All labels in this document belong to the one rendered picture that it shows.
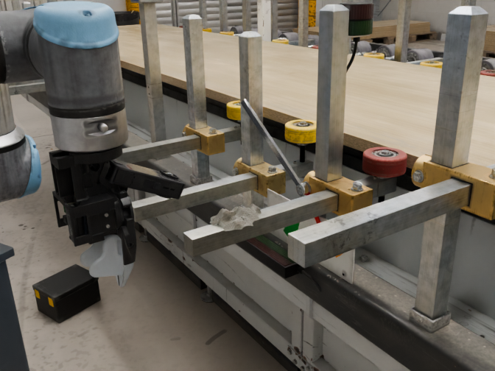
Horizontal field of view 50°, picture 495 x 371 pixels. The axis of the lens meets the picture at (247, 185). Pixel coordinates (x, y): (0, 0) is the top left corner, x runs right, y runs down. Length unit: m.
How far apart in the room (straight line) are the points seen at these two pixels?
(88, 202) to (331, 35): 0.47
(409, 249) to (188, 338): 1.05
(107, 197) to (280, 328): 1.15
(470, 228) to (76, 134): 0.73
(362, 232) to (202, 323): 1.51
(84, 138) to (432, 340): 0.58
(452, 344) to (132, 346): 1.35
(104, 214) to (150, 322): 1.44
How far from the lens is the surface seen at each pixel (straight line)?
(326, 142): 0.95
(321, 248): 0.59
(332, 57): 0.92
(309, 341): 1.62
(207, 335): 2.02
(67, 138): 0.67
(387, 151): 1.02
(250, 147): 1.16
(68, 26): 0.63
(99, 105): 0.65
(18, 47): 0.74
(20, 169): 1.38
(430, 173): 0.80
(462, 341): 0.90
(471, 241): 1.08
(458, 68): 0.75
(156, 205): 1.04
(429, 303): 0.89
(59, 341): 2.12
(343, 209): 0.95
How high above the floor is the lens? 1.23
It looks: 22 degrees down
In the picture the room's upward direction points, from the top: 1 degrees counter-clockwise
